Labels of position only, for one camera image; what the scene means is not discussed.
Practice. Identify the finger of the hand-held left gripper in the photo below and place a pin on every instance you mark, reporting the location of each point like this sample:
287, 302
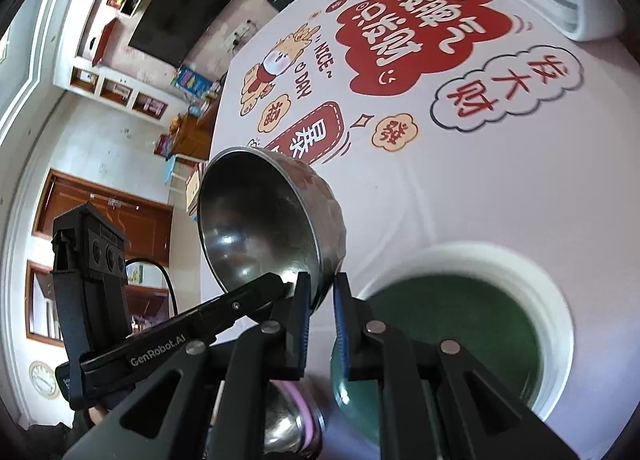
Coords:
240, 300

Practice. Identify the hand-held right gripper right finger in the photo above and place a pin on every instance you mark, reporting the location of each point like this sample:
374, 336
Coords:
342, 330

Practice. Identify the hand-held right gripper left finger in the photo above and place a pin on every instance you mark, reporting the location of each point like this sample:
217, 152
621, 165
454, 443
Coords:
301, 325

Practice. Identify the small steel bowl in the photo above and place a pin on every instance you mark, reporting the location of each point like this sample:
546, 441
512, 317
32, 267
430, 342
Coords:
265, 225

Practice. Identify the pink steel bowl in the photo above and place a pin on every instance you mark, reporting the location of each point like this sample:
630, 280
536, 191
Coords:
292, 420

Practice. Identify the green plate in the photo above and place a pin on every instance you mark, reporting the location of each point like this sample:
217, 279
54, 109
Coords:
465, 330

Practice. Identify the large white plate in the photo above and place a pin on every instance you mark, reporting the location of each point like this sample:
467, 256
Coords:
555, 300

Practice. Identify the brown wooden door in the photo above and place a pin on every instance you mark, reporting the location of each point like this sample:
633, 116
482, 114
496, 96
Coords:
100, 220

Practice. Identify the stack of books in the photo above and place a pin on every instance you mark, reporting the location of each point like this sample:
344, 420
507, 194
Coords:
192, 187

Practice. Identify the light blue round stool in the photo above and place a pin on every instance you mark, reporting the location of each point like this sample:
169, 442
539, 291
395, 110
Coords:
175, 170

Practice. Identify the red box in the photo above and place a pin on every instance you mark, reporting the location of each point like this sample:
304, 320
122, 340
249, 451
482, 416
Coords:
162, 144

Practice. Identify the wooden television cabinet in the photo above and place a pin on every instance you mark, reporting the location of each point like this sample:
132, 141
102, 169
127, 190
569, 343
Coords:
195, 127

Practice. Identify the blue poster box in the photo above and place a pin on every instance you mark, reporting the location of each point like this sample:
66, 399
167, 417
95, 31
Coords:
192, 80

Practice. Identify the black television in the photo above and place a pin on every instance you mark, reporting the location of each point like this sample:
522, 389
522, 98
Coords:
190, 5

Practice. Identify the round wall clock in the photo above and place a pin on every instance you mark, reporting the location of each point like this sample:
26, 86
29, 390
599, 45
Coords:
42, 377

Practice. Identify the red wall shelf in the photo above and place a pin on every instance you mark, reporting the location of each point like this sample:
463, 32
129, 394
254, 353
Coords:
105, 40

